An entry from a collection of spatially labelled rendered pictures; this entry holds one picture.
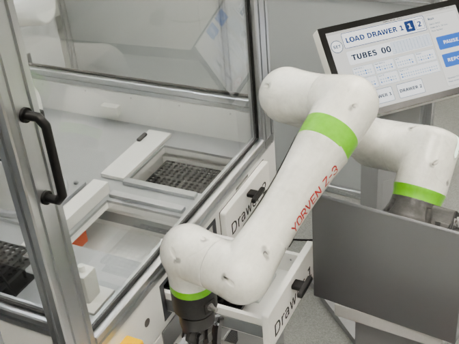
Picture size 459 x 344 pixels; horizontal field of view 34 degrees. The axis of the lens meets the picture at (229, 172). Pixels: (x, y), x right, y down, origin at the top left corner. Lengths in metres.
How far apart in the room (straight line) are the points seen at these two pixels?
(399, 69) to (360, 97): 0.94
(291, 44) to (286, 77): 1.83
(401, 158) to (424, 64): 0.66
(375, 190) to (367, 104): 1.19
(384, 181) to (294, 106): 1.13
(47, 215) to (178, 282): 0.28
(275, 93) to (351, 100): 0.19
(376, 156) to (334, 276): 0.32
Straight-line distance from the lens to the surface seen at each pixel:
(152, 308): 1.78
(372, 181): 2.67
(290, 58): 3.46
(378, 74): 2.40
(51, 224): 1.37
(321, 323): 2.98
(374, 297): 1.87
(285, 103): 1.58
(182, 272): 1.41
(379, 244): 1.76
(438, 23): 2.55
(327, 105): 1.48
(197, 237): 1.40
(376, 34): 2.44
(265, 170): 2.19
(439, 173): 1.84
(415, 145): 1.85
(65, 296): 1.46
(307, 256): 1.84
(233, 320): 1.75
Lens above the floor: 2.07
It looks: 32 degrees down
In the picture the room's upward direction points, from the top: 5 degrees counter-clockwise
